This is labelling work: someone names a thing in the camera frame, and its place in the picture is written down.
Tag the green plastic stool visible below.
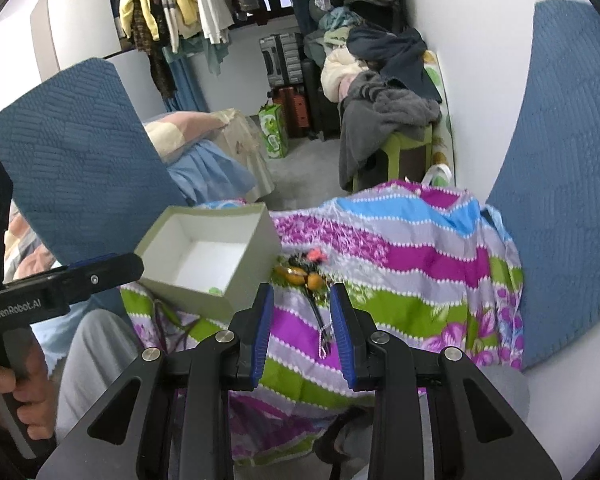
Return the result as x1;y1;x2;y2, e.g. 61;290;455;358
351;124;434;195

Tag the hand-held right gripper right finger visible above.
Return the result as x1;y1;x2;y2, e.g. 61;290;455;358
328;282;563;480

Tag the orange bead bracelet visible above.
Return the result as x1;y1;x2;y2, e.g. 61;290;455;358
274;264;327;292

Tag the pile of clothes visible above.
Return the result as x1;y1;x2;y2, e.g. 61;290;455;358
304;4;444;107

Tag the striped floral blanket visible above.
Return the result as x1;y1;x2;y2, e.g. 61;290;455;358
119;179;527;467

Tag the white bag handle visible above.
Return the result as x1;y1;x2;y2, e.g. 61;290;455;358
422;163;454;187

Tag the dark red suitcase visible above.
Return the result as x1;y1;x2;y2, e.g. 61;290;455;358
272;85;315;139

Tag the green white carton box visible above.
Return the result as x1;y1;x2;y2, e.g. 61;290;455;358
258;103;290;160

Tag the grey fleece garment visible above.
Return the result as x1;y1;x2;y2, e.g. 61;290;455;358
338;72;443;195

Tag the black suitcase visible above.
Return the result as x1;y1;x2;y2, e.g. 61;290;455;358
300;59;343;142

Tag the black bead bracelet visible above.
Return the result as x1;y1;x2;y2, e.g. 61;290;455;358
286;252;317;271

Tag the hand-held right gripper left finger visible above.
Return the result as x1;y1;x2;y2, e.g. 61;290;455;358
34;282;276;480

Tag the person's left hand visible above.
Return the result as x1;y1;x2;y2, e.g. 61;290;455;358
0;329;57;436

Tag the dark thin cord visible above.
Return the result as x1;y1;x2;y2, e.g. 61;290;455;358
151;297;202;352

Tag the grey hard suitcase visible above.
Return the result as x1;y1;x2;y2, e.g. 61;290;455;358
258;33;307;87

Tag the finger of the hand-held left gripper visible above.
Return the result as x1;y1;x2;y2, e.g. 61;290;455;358
55;252;146;307

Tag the pastel checked quilt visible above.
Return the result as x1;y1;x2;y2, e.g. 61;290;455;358
141;109;242;165

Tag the white cabinet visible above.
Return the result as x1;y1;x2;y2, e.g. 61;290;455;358
31;0;122;82

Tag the blue quilted cushion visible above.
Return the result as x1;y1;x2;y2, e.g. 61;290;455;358
484;0;600;372
0;57;193;283

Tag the beige floral bed cover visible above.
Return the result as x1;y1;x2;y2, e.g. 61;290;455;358
219;109;277;197

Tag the light blue bed skirt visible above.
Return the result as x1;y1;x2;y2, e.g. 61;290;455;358
166;139;259;207

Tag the leaf printed board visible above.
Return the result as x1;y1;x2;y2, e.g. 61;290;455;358
421;49;456;182

